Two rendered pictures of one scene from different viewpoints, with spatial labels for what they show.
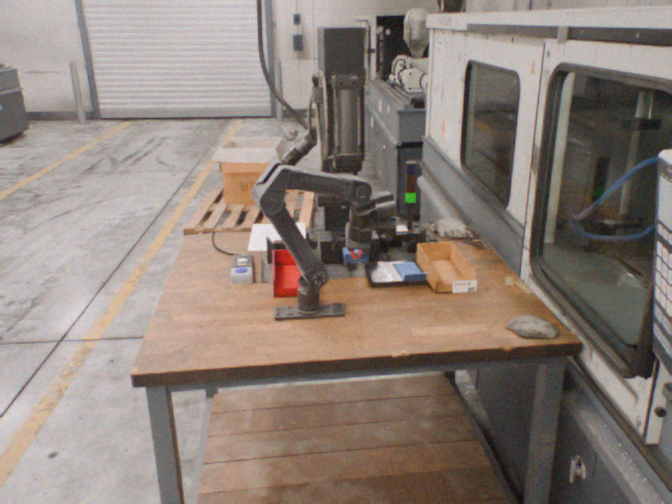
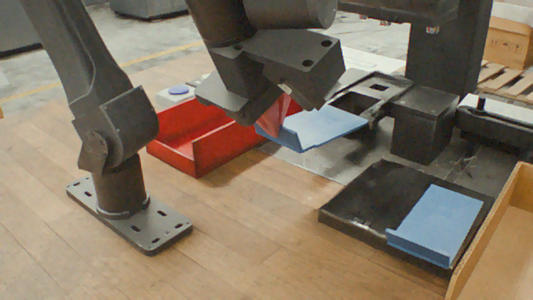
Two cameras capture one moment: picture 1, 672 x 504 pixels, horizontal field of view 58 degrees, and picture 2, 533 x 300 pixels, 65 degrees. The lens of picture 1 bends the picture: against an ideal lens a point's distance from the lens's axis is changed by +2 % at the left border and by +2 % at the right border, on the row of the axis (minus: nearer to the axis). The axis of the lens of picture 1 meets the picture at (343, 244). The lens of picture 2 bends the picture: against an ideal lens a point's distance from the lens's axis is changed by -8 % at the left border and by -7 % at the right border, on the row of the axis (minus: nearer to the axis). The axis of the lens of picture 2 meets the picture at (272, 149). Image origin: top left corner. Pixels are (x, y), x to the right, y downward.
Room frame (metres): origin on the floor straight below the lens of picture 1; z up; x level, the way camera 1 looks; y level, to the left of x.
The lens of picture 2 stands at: (1.34, -0.36, 1.24)
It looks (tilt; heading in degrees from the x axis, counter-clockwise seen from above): 29 degrees down; 46
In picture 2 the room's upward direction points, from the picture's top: straight up
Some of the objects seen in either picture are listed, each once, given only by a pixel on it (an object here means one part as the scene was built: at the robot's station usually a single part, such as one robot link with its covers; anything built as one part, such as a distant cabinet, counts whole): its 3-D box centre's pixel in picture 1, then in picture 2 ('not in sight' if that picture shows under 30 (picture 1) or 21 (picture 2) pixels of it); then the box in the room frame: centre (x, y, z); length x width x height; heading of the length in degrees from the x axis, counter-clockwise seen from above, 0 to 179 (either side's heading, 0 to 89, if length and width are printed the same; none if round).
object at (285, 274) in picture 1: (292, 271); (227, 119); (1.75, 0.16, 0.93); 0.25 x 0.12 x 0.06; 6
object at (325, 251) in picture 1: (348, 247); (386, 115); (1.94, -0.02, 0.94); 0.20 x 0.10 x 0.07; 96
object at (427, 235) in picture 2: (409, 268); (439, 216); (1.76, -0.21, 0.93); 0.15 x 0.07 x 0.03; 9
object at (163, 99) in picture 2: (242, 279); (180, 105); (1.77, 0.33, 0.90); 0.07 x 0.07 x 0.06; 6
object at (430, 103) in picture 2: (347, 236); (389, 91); (1.94, -0.02, 0.98); 0.20 x 0.10 x 0.01; 96
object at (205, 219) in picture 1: (256, 213); (497, 73); (5.09, 0.76, 0.07); 1.20 x 1.00 x 0.14; 0
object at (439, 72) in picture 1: (439, 67); not in sight; (3.54, -0.55, 1.41); 0.25 x 0.01 x 0.33; 3
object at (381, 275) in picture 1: (394, 273); (409, 209); (1.77, -0.16, 0.91); 0.17 x 0.16 x 0.02; 96
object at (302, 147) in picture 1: (304, 145); not in sight; (2.20, 0.14, 1.25); 0.19 x 0.07 x 0.19; 96
